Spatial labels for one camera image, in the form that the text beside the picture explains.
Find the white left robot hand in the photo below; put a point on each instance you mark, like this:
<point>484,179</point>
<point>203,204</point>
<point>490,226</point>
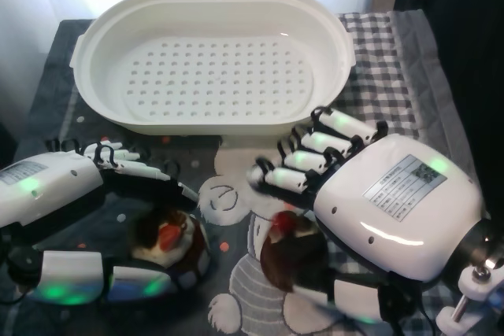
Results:
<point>51,178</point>

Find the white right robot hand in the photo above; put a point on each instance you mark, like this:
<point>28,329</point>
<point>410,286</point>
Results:
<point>393,214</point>

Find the chocolate toy cake with cherry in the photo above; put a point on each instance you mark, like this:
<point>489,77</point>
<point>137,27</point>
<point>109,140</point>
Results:
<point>295,257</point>

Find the chocolate toy cake with strawberry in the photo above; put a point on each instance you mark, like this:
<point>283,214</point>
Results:
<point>169,237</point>

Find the white perforated oval basin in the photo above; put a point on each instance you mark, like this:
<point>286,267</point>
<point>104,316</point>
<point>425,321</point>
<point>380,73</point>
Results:
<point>220,17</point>

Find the grey quilt with printed bear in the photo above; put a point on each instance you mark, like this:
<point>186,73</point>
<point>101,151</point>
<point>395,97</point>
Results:
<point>393,88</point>

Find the black backdrop cloth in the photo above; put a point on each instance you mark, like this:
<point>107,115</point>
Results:
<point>464,56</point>

